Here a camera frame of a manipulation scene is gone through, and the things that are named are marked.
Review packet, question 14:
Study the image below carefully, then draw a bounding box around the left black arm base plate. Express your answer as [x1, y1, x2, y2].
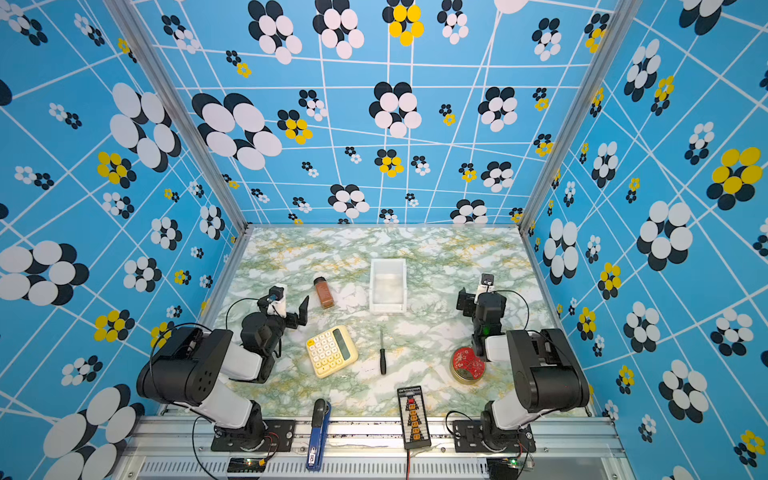
[210, 419, 296, 453]

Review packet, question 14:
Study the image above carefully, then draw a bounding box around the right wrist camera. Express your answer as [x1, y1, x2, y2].
[476, 273, 495, 295]

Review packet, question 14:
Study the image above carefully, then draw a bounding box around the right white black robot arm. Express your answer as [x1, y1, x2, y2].
[452, 286, 590, 452]

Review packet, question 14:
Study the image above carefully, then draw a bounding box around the aluminium front rail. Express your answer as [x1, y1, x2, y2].
[113, 417, 634, 479]

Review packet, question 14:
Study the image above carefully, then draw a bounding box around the yellow calculator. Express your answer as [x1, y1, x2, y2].
[305, 326, 358, 378]

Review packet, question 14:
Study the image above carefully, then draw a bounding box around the right green circuit board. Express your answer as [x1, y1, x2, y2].
[486, 458, 521, 480]

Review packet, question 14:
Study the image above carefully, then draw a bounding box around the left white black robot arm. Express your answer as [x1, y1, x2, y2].
[136, 286, 309, 452]

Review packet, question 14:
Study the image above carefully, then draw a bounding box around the brown spice jar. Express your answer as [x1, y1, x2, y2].
[313, 276, 335, 309]

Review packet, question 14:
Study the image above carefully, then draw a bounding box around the white plastic bin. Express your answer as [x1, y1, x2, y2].
[369, 258, 407, 314]

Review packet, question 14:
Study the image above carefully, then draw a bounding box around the blue black utility knife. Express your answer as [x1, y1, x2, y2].
[306, 398, 332, 471]

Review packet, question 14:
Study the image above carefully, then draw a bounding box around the black remote with orange buttons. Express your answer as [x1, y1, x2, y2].
[396, 386, 432, 451]

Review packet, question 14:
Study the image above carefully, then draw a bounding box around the red round tin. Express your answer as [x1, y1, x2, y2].
[450, 347, 486, 385]

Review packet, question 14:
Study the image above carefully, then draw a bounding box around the black screwdriver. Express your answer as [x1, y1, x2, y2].
[379, 328, 387, 376]

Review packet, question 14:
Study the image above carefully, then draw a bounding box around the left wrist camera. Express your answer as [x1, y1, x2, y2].
[266, 285, 287, 318]

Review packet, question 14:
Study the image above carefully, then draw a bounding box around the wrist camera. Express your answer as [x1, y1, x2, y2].
[266, 285, 287, 318]
[476, 273, 495, 295]

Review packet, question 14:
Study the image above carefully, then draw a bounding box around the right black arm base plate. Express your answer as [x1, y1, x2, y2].
[449, 420, 537, 455]

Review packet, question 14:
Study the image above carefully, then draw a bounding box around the left green circuit board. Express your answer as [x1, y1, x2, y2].
[227, 457, 267, 475]

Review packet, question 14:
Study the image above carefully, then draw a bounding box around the green circuit board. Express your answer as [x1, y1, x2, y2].
[486, 458, 521, 480]
[227, 457, 267, 475]

